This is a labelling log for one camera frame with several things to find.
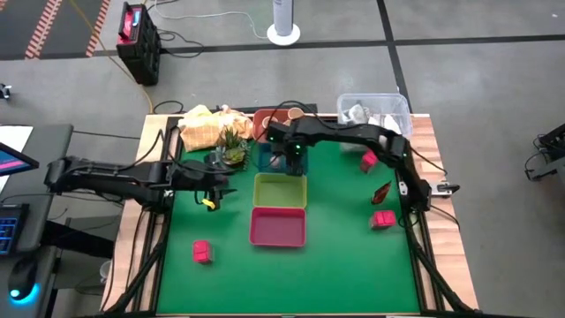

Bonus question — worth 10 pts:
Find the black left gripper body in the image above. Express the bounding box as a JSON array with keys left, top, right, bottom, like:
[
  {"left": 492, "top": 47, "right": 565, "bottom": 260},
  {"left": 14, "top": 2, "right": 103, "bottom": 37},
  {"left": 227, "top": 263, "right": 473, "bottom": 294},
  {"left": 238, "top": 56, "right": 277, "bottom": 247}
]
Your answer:
[{"left": 177, "top": 159, "right": 230, "bottom": 193}]

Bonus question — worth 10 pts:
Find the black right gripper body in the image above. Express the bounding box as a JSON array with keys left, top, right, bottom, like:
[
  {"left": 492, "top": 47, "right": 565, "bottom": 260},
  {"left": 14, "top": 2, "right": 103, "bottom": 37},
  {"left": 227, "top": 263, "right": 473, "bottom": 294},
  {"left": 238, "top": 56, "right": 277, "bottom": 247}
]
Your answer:
[{"left": 281, "top": 135, "right": 309, "bottom": 167}]

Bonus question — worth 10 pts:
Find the yellow-green plastic bin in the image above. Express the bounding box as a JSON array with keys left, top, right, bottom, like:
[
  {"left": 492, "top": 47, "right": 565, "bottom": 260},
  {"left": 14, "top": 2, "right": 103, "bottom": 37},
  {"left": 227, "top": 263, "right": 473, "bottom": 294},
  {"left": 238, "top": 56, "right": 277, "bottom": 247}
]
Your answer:
[{"left": 252, "top": 171, "right": 308, "bottom": 208}]

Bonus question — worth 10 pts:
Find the pink-lid spice container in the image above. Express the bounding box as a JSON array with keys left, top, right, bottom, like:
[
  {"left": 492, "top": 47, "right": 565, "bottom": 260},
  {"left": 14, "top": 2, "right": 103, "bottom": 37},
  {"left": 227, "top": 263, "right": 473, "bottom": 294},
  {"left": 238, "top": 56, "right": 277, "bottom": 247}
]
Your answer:
[
  {"left": 192, "top": 239, "right": 215, "bottom": 266},
  {"left": 369, "top": 209, "right": 397, "bottom": 231},
  {"left": 359, "top": 149, "right": 380, "bottom": 173}
]

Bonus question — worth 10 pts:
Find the pink plastic bin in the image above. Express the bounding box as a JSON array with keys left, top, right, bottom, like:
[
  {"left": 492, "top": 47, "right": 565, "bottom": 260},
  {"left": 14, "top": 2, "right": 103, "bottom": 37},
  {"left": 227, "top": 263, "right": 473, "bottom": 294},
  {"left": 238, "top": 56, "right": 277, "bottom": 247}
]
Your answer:
[{"left": 248, "top": 206, "right": 308, "bottom": 247}]

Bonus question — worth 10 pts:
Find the red-brown spice packet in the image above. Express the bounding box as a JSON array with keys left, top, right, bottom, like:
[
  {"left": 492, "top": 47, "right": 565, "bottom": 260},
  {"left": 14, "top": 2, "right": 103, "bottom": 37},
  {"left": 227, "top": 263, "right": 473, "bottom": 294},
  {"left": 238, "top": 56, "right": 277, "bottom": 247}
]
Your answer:
[{"left": 371, "top": 179, "right": 393, "bottom": 206}]

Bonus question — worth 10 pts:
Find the dark blue plastic bin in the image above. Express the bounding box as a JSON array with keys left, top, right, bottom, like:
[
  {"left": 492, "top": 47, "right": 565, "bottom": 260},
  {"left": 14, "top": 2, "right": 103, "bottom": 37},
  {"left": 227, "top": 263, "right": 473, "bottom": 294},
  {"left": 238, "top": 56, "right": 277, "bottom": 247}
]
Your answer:
[{"left": 257, "top": 143, "right": 309, "bottom": 174}]

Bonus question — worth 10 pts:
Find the small potted succulent plant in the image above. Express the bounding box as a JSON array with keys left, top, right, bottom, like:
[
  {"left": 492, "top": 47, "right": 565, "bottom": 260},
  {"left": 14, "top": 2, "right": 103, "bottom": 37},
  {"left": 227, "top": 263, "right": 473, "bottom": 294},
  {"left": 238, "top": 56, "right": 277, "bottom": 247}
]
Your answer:
[{"left": 210, "top": 125, "right": 252, "bottom": 170}]

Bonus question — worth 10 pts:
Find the terracotta orange plastic bin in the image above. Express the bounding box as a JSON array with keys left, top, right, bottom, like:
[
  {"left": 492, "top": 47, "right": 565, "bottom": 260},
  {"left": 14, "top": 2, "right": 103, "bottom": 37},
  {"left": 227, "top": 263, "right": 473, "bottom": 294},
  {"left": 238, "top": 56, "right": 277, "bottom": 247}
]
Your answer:
[{"left": 252, "top": 108, "right": 308, "bottom": 145}]

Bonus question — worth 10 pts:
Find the yellow checked cloth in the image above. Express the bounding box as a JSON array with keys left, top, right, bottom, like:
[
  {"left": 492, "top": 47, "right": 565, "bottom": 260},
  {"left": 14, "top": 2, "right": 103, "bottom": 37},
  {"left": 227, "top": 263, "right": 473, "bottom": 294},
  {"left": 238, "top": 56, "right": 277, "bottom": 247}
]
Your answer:
[{"left": 177, "top": 104, "right": 255, "bottom": 153}]

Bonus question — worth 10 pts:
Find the grey crumpled cloth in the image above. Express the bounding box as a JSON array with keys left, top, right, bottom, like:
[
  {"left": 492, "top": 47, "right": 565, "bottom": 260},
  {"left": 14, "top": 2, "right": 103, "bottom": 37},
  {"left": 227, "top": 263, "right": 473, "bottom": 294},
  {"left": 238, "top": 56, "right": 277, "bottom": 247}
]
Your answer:
[{"left": 344, "top": 103, "right": 372, "bottom": 125}]

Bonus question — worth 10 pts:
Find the clear plastic storage box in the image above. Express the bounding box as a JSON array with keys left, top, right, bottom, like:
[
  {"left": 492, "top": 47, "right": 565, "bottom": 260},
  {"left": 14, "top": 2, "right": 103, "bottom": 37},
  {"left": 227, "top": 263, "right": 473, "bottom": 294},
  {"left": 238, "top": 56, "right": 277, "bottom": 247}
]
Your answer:
[{"left": 335, "top": 92, "right": 414, "bottom": 154}]

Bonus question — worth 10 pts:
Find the white crumpled cloth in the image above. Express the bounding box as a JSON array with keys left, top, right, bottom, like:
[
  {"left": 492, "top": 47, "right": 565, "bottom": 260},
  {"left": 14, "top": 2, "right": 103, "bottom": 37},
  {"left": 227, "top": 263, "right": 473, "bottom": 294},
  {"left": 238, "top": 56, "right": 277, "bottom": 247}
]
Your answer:
[{"left": 373, "top": 112, "right": 403, "bottom": 133}]

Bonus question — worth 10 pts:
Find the green table mat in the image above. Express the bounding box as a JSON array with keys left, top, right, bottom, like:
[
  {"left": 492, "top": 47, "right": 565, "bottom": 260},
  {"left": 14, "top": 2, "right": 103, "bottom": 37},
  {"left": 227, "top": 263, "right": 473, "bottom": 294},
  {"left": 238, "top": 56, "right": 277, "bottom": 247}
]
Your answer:
[{"left": 156, "top": 121, "right": 420, "bottom": 315}]

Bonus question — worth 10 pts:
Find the pale cup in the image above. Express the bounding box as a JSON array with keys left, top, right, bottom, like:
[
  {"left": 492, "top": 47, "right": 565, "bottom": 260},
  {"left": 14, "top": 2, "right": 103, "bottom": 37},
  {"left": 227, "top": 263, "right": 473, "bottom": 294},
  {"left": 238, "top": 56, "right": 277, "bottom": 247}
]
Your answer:
[{"left": 98, "top": 259, "right": 114, "bottom": 284}]

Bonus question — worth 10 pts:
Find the white tower fan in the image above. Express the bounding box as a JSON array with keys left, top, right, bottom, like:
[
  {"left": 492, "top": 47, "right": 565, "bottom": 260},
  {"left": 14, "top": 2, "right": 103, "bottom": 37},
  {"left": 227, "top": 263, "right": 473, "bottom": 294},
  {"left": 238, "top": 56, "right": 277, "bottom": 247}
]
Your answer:
[{"left": 266, "top": 0, "right": 302, "bottom": 47}]

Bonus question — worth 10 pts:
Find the black crate with red top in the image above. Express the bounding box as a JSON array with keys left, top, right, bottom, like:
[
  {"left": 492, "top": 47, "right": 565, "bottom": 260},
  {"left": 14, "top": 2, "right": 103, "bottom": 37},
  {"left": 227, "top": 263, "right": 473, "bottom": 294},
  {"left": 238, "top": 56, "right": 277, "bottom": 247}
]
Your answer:
[{"left": 115, "top": 2, "right": 162, "bottom": 87}]

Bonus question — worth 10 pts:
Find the black desk crossbar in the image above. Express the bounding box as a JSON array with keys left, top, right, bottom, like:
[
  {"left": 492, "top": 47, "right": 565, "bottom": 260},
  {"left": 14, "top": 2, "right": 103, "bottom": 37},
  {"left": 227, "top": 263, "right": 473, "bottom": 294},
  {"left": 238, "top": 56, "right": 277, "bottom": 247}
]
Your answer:
[{"left": 41, "top": 215, "right": 124, "bottom": 261}]

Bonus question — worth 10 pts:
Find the dark grey desk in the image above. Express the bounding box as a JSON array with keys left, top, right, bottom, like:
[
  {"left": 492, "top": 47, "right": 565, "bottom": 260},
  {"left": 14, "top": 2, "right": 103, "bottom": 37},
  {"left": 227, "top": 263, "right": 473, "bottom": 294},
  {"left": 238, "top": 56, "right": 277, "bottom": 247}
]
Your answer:
[{"left": 0, "top": 124, "right": 74, "bottom": 318}]

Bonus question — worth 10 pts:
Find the computer monitor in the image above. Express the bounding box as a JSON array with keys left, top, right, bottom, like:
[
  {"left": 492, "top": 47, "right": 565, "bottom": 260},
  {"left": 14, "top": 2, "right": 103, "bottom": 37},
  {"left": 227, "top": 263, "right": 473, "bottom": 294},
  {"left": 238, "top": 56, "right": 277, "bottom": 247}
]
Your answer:
[{"left": 0, "top": 141, "right": 40, "bottom": 178}]

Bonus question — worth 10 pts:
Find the white paper sheet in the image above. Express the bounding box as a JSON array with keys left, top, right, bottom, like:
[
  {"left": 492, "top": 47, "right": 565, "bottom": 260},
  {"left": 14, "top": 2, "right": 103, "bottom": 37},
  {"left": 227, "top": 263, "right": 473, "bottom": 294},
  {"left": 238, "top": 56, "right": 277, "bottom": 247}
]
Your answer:
[{"left": 0, "top": 125, "right": 34, "bottom": 191}]

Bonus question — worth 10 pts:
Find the backlit black keyboard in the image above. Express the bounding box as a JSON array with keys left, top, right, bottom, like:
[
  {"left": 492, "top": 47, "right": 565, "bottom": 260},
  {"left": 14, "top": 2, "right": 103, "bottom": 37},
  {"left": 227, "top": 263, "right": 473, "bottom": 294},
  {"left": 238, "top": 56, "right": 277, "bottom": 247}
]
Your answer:
[{"left": 0, "top": 202, "right": 30, "bottom": 256}]

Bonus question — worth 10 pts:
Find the black glowing computer mouse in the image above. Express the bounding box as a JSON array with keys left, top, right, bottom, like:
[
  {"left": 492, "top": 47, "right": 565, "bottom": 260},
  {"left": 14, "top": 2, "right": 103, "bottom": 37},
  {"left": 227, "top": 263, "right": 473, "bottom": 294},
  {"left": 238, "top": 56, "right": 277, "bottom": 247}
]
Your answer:
[{"left": 7, "top": 257, "right": 41, "bottom": 307}]

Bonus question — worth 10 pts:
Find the black looped floor cable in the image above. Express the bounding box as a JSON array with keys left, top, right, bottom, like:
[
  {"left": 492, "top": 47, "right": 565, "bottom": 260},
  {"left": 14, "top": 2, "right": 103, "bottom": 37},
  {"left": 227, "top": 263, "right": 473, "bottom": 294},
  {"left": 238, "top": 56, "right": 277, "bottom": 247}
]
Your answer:
[{"left": 152, "top": 100, "right": 185, "bottom": 115}]

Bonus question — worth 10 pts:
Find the white floor cable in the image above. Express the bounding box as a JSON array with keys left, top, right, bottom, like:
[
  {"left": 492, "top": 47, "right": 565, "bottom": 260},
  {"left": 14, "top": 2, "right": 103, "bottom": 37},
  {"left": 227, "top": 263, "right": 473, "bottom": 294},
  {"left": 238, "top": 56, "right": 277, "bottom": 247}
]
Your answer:
[{"left": 152, "top": 0, "right": 270, "bottom": 41}]

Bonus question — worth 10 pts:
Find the yellow floor cable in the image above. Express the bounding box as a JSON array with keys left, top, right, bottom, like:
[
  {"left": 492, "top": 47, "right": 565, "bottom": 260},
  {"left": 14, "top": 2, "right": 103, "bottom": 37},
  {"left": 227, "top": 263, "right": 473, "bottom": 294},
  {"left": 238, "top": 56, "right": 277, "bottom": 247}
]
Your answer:
[{"left": 65, "top": 0, "right": 154, "bottom": 114}]

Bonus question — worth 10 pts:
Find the black equipment with cables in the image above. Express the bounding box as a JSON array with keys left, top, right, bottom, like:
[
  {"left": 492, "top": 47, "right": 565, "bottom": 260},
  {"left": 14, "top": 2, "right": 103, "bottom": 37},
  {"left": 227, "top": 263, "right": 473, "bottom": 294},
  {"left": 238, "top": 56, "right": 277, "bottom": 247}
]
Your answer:
[{"left": 524, "top": 122, "right": 565, "bottom": 182}]

